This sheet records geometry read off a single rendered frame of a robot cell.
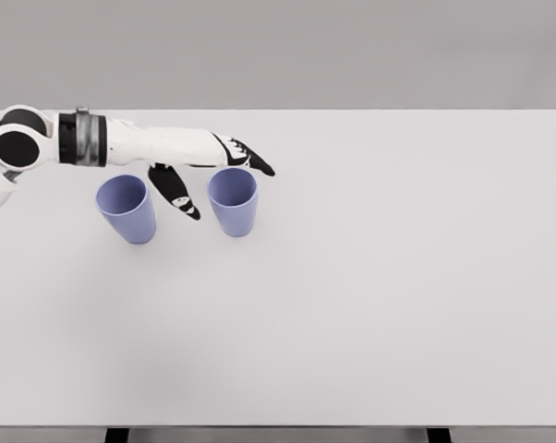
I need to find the blue plastic cup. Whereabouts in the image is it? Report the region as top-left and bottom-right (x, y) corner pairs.
(95, 174), (158, 246)
(206, 167), (260, 239)

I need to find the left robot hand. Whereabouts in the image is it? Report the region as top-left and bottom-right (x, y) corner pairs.
(143, 126), (276, 222)

